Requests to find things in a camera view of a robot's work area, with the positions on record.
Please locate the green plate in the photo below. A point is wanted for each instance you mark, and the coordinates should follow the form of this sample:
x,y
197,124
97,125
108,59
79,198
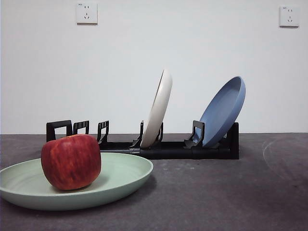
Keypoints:
x,y
125,173

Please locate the red apple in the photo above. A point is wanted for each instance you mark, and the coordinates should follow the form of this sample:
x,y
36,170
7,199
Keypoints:
x,y
71,161

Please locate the beige plate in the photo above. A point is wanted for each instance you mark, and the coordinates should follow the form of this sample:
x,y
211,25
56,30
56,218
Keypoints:
x,y
157,108

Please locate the black plate rack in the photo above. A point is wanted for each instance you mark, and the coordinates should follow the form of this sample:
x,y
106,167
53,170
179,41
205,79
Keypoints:
x,y
173,154

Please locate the blue plate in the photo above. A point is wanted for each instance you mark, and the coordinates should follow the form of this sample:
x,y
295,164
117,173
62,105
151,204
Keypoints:
x,y
222,108

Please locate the white wall socket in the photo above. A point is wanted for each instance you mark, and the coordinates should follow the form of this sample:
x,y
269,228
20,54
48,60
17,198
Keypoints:
x,y
87,13
289,16

